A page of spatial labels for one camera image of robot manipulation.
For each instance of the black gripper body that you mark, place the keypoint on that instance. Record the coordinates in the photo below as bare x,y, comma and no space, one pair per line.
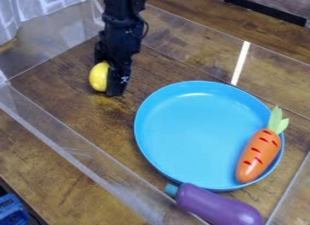
122,37

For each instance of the blue plastic crate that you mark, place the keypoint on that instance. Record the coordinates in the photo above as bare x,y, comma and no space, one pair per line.
12,211

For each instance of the white curtain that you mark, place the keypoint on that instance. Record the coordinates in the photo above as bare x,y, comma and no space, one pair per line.
18,11

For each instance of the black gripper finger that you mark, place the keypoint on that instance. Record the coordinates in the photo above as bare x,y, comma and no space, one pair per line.
118,80
100,53

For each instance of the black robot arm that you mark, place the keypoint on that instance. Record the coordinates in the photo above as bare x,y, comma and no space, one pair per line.
125,9

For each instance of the clear acrylic enclosure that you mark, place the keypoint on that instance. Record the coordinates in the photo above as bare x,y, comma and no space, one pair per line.
68,154

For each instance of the blue round plate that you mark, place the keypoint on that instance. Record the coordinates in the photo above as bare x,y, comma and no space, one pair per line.
193,128

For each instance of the purple toy eggplant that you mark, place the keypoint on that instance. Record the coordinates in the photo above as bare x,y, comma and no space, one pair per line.
214,208

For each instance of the orange toy carrot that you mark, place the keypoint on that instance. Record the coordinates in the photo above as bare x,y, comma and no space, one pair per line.
262,148

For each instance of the yellow toy lemon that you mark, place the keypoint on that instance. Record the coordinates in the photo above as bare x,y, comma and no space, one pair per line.
98,77

